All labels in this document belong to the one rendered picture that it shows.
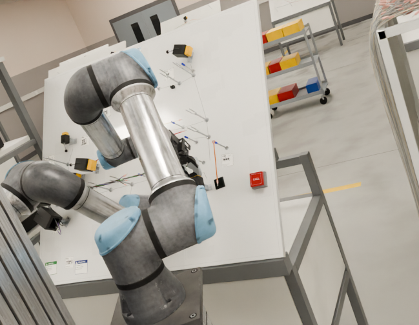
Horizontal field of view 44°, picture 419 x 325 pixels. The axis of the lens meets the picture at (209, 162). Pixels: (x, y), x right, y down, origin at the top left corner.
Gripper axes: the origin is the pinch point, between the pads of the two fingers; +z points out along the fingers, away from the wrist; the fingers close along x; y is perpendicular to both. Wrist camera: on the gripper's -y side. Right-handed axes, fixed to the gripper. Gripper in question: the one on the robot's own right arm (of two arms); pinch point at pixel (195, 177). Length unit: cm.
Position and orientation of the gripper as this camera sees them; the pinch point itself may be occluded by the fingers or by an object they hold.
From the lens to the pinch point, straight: 194.6
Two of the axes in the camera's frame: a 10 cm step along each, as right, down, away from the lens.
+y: 0.3, -7.4, 6.7
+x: -8.4, 3.4, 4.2
